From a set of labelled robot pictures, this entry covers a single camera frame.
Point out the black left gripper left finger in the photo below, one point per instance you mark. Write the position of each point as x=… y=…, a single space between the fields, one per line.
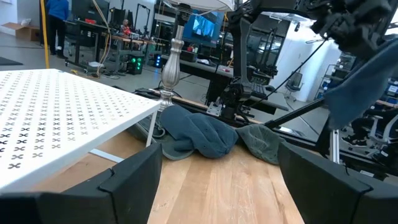
x=130 y=193

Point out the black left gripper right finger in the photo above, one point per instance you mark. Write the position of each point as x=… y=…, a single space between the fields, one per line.
x=323 y=193

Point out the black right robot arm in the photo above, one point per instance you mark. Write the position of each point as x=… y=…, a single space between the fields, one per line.
x=242 y=49

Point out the seated person black shoes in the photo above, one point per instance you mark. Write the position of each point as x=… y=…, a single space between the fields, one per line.
x=354 y=141

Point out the grey office chair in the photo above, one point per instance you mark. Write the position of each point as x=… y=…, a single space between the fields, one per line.
x=293 y=84

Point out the computer tower green lights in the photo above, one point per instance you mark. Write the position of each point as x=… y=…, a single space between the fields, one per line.
x=136 y=63

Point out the silver table lamp white shade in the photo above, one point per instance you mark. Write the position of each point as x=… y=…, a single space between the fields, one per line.
x=171 y=68

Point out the long black workbench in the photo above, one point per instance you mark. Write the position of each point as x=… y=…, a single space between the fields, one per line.
x=214 y=84

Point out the large display screen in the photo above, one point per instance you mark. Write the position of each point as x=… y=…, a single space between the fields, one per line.
x=203 y=28

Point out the black office desk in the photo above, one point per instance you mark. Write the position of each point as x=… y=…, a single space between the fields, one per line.
x=84 y=34

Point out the black computer monitor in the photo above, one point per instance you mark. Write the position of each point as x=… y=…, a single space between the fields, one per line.
x=88 y=11

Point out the standing person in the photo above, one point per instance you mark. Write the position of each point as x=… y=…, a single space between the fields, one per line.
x=57 y=18

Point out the open cardboard box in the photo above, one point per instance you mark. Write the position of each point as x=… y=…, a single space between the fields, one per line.
x=25 y=32

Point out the yellow vertical post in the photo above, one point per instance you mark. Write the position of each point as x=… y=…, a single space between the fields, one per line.
x=45 y=37

